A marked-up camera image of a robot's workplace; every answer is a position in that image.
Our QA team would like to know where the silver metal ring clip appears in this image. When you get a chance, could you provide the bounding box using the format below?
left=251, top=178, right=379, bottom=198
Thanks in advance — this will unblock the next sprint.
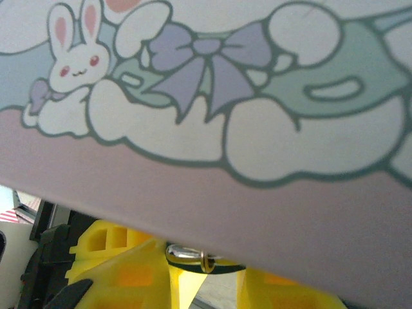
left=164, top=243, right=247, bottom=277

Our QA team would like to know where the pastel cartoon print tin box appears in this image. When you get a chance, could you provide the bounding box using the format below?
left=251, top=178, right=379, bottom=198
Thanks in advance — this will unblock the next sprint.
left=0, top=0, right=412, bottom=309

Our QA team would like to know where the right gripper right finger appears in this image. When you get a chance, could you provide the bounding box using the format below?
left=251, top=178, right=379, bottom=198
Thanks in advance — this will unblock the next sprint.
left=236, top=263, right=358, bottom=309

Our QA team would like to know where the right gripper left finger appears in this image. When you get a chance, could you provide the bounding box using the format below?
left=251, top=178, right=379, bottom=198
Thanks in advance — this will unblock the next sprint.
left=47, top=239, right=207, bottom=309

